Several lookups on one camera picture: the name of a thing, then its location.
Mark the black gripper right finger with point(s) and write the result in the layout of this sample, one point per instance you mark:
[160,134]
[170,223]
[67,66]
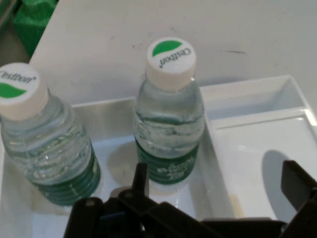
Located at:
[303,198]

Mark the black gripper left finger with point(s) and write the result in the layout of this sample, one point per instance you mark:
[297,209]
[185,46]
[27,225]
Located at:
[138,210]

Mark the green label water bottle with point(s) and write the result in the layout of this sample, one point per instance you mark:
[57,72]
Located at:
[49,148]
[168,129]

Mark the white divided tray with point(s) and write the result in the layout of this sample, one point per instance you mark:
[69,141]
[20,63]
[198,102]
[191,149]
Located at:
[247,138]

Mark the green foam block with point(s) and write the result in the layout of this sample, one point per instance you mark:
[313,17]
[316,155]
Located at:
[29,22]

